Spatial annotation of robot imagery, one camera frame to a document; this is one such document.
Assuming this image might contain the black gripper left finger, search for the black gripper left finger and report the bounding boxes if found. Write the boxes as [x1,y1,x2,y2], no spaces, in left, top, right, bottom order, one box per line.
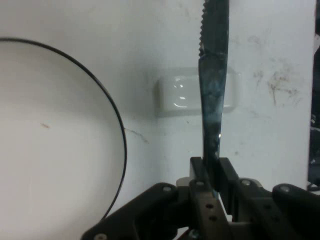
[81,156,235,240]

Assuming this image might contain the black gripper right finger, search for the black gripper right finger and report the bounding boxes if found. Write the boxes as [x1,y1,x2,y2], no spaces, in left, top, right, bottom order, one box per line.
[216,157,320,240]

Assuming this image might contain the silver table knife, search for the silver table knife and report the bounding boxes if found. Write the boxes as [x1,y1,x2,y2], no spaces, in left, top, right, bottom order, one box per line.
[197,0,231,199]

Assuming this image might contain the white cutlery rest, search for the white cutlery rest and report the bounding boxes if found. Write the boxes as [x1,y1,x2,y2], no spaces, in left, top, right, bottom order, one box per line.
[155,66,242,119]

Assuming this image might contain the white plate with black rim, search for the white plate with black rim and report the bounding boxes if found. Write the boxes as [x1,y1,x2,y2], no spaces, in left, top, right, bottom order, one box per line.
[0,37,128,240]

